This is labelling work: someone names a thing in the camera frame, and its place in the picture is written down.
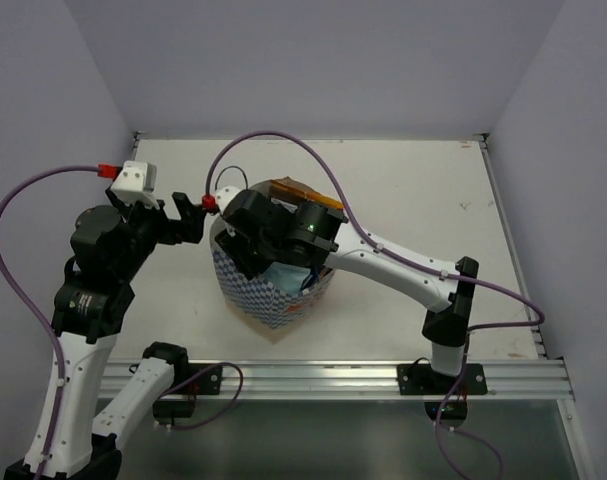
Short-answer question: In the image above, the blue checkered paper bag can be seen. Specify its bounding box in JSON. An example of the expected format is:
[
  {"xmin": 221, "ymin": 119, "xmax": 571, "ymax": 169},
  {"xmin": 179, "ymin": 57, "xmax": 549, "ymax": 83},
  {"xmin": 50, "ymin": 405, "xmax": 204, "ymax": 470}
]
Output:
[{"xmin": 210, "ymin": 177, "xmax": 345, "ymax": 345}]

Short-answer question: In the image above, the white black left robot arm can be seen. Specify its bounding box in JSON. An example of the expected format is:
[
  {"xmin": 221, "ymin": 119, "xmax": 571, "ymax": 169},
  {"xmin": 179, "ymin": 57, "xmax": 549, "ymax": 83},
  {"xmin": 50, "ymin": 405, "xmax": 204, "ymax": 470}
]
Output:
[{"xmin": 4, "ymin": 192, "xmax": 206, "ymax": 479}]

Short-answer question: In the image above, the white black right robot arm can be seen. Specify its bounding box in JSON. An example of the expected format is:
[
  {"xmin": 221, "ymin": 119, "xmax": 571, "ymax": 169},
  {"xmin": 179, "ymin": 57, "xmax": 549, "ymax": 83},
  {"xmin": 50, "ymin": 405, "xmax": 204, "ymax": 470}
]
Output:
[{"xmin": 214, "ymin": 186, "xmax": 479, "ymax": 393}]

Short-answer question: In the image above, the orange brown snack bag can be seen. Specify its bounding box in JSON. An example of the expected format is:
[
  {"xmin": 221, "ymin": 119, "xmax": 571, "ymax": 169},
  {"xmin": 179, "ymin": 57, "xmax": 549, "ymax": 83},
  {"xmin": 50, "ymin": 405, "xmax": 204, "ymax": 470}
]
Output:
[{"xmin": 268, "ymin": 177, "xmax": 344, "ymax": 210}]

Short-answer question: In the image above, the light blue snack bag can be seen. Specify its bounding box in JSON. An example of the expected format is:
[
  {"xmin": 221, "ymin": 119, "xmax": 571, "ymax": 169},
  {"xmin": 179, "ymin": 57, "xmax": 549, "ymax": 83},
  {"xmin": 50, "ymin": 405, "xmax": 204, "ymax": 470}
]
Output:
[{"xmin": 262, "ymin": 262, "xmax": 311, "ymax": 294}]

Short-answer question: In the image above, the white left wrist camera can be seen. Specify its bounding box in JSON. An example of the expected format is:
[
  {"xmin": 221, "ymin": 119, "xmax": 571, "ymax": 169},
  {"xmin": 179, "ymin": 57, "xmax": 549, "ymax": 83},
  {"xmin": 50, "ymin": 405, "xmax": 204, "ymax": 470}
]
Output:
[{"xmin": 110, "ymin": 161, "xmax": 160, "ymax": 210}]

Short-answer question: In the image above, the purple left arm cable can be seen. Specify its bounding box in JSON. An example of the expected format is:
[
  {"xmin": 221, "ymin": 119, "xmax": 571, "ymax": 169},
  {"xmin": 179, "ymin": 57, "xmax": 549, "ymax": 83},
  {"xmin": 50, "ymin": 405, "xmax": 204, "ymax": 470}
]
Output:
[{"xmin": 0, "ymin": 163, "xmax": 120, "ymax": 480}]

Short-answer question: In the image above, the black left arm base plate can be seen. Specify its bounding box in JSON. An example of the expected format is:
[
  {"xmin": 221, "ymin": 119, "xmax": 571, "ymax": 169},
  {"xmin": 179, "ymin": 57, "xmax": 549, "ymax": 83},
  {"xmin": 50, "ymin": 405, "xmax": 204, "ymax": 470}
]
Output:
[{"xmin": 152, "ymin": 366, "xmax": 223, "ymax": 423}]

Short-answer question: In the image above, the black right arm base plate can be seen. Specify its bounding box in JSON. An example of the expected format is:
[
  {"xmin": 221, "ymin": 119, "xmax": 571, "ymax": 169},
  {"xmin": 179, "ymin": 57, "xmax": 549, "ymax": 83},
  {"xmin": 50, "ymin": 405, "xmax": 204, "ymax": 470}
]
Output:
[{"xmin": 397, "ymin": 363, "xmax": 485, "ymax": 420}]

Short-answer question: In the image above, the aluminium mounting rail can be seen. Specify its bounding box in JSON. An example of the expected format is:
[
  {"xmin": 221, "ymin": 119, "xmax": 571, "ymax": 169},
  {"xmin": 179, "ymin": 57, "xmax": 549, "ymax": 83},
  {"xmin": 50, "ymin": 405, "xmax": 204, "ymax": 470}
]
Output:
[{"xmin": 95, "ymin": 357, "xmax": 574, "ymax": 401}]

